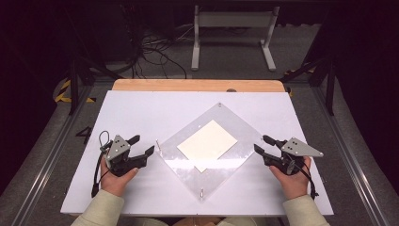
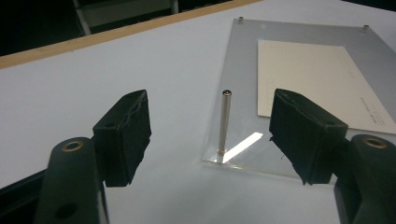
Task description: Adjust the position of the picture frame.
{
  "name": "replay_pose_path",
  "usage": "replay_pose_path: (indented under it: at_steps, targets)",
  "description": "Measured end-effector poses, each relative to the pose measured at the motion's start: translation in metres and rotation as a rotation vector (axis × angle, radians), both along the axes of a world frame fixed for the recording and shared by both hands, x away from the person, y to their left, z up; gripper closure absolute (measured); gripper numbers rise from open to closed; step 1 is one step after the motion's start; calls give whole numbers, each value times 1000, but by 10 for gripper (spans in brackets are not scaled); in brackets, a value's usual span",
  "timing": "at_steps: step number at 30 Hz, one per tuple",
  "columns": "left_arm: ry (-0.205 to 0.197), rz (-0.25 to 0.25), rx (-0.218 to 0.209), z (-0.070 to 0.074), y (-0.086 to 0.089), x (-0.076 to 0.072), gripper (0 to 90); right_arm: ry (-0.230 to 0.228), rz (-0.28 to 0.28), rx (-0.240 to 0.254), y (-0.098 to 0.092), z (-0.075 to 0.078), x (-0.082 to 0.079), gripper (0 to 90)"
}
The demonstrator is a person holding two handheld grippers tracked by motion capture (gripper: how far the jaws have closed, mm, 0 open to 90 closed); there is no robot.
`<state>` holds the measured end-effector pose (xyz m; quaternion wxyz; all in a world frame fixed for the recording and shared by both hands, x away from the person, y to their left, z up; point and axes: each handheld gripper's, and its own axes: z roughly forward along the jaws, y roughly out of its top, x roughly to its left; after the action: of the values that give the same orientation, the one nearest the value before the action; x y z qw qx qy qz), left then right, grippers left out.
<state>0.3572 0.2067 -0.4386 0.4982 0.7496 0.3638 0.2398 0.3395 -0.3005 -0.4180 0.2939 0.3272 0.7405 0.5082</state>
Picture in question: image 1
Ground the clear acrylic frame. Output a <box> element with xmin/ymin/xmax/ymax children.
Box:
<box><xmin>155</xmin><ymin>102</ymin><xmax>264</xmax><ymax>202</ymax></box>

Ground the person's right hand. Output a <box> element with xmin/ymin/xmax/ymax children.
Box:
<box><xmin>268</xmin><ymin>155</ymin><xmax>312</xmax><ymax>201</ymax></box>

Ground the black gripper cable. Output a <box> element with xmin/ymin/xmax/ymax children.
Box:
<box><xmin>295</xmin><ymin>160</ymin><xmax>320</xmax><ymax>201</ymax></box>
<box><xmin>90</xmin><ymin>130</ymin><xmax>111</xmax><ymax>199</ymax></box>

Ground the black metal stand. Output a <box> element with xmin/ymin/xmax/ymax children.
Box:
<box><xmin>280</xmin><ymin>56</ymin><xmax>337</xmax><ymax>117</ymax></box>
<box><xmin>64</xmin><ymin>8</ymin><xmax>123</xmax><ymax>116</ymax></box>

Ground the white board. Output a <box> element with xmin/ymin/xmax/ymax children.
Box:
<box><xmin>60</xmin><ymin>90</ymin><xmax>334</xmax><ymax>217</ymax></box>

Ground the cream paper sheet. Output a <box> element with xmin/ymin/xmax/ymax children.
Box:
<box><xmin>176</xmin><ymin>119</ymin><xmax>239</xmax><ymax>173</ymax></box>

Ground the person's left hand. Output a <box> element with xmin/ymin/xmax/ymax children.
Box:
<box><xmin>100</xmin><ymin>156</ymin><xmax>139</xmax><ymax>198</ymax></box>

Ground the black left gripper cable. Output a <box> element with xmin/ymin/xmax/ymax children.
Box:
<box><xmin>90</xmin><ymin>130</ymin><xmax>111</xmax><ymax>199</ymax></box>

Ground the bundle of black floor cables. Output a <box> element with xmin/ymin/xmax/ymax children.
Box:
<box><xmin>125</xmin><ymin>6</ymin><xmax>189</xmax><ymax>79</ymax></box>

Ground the aluminium floor rail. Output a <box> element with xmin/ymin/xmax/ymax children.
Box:
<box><xmin>10</xmin><ymin>84</ymin><xmax>93</xmax><ymax>226</ymax></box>
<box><xmin>313</xmin><ymin>86</ymin><xmax>390</xmax><ymax>226</ymax></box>

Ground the white metal stand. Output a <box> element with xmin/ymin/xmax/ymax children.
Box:
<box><xmin>191</xmin><ymin>5</ymin><xmax>280</xmax><ymax>73</ymax></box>

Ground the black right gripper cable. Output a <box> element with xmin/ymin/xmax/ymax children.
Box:
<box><xmin>295</xmin><ymin>160</ymin><xmax>320</xmax><ymax>201</ymax></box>

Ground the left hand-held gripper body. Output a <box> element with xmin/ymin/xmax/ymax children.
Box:
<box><xmin>100</xmin><ymin>135</ymin><xmax>149</xmax><ymax>177</ymax></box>

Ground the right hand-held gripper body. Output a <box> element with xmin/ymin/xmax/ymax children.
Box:
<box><xmin>263</xmin><ymin>137</ymin><xmax>325</xmax><ymax>176</ymax></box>

